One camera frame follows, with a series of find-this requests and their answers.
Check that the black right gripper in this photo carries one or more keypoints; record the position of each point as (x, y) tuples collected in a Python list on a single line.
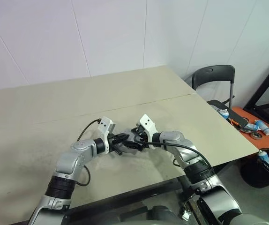
[(140, 134)]

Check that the dark wooden frame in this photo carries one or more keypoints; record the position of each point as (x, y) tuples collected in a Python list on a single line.
[(265, 93)]

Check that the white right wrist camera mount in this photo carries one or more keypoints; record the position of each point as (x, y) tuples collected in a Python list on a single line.
[(148, 124)]

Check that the black flat case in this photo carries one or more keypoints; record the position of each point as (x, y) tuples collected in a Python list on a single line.
[(238, 118)]

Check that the black waste bin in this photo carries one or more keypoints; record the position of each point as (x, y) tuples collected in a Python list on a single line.
[(254, 175)]

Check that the black folding chair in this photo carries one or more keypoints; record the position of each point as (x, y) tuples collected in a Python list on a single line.
[(209, 72)]

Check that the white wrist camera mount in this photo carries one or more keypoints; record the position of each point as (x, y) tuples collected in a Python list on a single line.
[(105, 124), (148, 124)]

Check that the orange side surface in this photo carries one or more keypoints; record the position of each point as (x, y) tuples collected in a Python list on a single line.
[(265, 141)]

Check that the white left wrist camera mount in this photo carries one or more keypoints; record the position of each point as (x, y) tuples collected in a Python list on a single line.
[(105, 124)]

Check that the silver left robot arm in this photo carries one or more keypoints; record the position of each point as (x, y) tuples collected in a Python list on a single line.
[(69, 164)]

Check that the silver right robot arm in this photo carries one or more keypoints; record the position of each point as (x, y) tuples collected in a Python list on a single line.
[(204, 178)]

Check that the blue white spray can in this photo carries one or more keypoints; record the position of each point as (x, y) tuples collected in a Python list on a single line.
[(224, 113), (250, 127), (263, 127), (263, 159)]

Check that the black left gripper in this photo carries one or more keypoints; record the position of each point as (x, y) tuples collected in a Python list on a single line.
[(114, 143)]

